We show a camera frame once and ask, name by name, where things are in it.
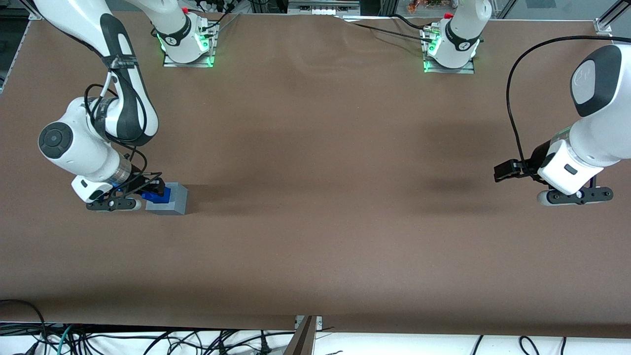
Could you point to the white power strip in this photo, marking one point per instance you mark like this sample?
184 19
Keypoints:
320 9

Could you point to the metal table edge bracket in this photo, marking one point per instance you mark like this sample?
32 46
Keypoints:
318 321

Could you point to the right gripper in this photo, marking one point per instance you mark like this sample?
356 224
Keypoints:
143 183

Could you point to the aluminium frame corner profile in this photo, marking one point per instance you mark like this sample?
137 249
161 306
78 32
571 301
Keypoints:
38 14
604 25

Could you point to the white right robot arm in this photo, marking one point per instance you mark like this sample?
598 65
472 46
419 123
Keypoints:
84 148

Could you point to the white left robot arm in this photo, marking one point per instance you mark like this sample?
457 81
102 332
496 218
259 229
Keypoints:
606 128

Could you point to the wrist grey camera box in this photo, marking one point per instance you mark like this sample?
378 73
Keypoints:
577 196
111 204

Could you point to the left wrist grey camera box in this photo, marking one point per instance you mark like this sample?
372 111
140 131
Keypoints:
577 196

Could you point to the blue plastic insert part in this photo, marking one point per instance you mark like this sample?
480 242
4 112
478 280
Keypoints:
163 198

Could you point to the gray square socket base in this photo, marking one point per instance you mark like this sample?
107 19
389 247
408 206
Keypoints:
172 207

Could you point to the brown table cover sheet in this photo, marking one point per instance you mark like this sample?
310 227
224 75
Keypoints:
345 246

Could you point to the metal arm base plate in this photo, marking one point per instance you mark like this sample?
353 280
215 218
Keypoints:
190 64
448 70

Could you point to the grey diagonal support beam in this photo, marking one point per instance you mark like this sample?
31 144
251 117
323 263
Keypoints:
301 342

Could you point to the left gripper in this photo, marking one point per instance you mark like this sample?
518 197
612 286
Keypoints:
539 155

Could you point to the right wrist grey camera box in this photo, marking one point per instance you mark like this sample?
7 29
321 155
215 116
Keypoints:
111 204

